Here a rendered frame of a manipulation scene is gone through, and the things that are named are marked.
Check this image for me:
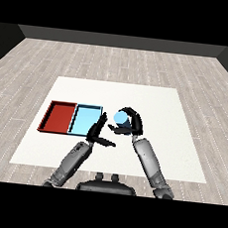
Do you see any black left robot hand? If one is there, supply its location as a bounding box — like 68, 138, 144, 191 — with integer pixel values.
85, 110, 120, 149

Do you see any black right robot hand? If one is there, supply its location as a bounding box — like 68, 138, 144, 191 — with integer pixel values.
106, 105, 147, 144

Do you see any light blue shallow open box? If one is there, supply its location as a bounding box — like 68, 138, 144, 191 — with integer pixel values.
66, 101, 104, 140

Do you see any red shallow open box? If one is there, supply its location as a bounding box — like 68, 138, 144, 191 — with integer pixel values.
37, 98, 78, 137

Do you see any dark grey robot body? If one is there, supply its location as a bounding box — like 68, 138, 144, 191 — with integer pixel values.
75, 170, 138, 197

